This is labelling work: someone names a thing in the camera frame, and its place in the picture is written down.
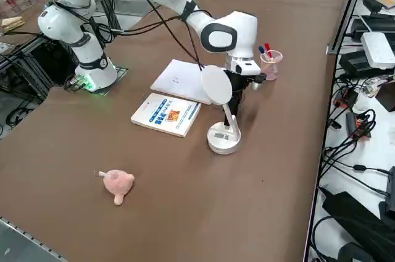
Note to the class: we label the metal table edge rail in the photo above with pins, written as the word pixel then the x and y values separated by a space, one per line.
pixel 24 240

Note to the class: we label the aluminium frame post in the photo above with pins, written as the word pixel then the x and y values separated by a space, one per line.
pixel 348 11

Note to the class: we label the white foldable desk lamp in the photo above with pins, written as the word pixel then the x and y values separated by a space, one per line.
pixel 216 84

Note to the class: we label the white power strip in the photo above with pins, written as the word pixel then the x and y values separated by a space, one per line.
pixel 376 49

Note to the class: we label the clipboard with white paper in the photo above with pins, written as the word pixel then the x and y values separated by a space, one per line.
pixel 176 79

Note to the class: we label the pink plush toy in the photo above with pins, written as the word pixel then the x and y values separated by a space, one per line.
pixel 117 184

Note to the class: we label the wooden block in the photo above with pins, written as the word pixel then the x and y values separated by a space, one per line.
pixel 12 23

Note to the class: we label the white and blue book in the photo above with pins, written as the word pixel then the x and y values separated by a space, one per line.
pixel 163 116

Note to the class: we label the black power adapter box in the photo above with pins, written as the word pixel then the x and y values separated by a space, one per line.
pixel 358 62

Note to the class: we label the blue marker pen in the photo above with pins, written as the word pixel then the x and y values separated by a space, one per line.
pixel 261 50

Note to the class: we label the red marker pen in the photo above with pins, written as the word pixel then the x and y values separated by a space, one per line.
pixel 268 47

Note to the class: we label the pink transparent pen cup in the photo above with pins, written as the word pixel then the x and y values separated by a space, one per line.
pixel 273 70

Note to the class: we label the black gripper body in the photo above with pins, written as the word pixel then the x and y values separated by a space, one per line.
pixel 239 81

